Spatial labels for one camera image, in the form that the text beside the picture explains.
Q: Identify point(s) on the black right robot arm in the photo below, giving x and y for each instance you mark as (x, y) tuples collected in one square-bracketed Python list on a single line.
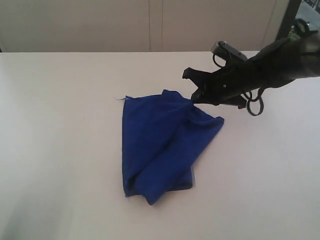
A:
[(275, 66)]

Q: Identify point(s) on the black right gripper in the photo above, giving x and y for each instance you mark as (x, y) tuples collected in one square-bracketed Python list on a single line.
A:
[(236, 84)]

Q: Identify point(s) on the blue microfiber towel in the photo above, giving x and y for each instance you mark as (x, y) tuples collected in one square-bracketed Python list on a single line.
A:
[(162, 137)]

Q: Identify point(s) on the dark window frame post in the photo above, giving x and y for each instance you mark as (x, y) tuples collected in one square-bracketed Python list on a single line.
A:
[(288, 18)]

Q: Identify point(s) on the right wrist camera, grey-black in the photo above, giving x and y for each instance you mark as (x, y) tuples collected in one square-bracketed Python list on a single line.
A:
[(227, 53)]

